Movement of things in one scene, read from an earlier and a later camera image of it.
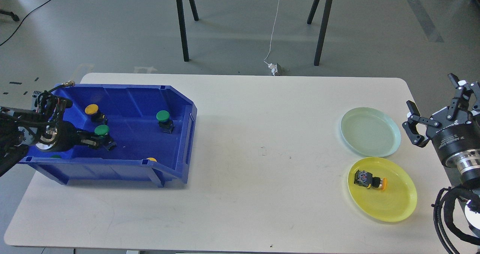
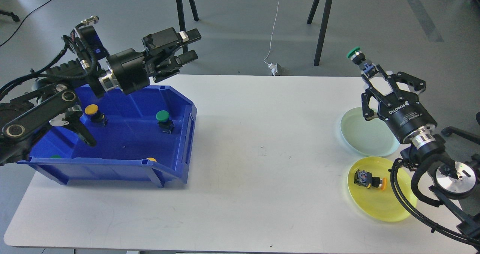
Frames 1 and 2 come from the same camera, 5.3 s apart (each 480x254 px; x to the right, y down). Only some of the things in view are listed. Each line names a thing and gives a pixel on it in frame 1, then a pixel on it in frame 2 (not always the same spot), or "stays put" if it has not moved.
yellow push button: (365, 178) stays put
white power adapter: (273, 67) stays put
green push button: (167, 124) stays put
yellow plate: (398, 201) stays put
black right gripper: (458, 131) -> (403, 114)
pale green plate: (370, 132) stays put
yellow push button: (93, 110) stays put
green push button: (102, 131) -> (358, 57)
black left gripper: (63, 136) -> (132, 69)
